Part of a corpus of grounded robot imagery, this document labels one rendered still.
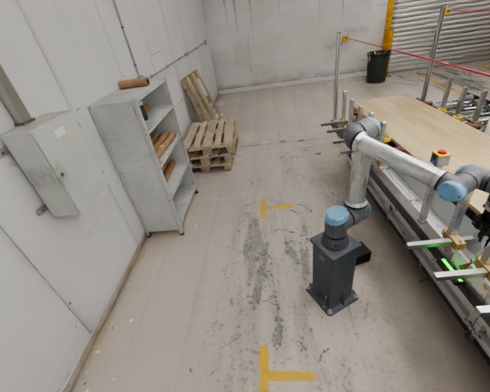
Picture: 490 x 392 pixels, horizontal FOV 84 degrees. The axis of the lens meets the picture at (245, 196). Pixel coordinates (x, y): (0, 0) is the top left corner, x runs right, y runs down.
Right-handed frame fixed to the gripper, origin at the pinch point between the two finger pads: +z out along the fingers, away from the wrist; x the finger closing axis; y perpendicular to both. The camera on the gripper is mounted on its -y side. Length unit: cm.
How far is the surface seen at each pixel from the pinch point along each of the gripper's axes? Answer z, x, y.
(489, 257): 9.1, -6.4, 0.9
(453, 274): 15.0, 10.2, -2.0
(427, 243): 18.8, 8.4, 22.2
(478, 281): 24.7, -5.3, -1.0
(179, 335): 101, 177, 29
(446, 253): 31.1, -6.9, 24.4
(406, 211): 32, -4, 66
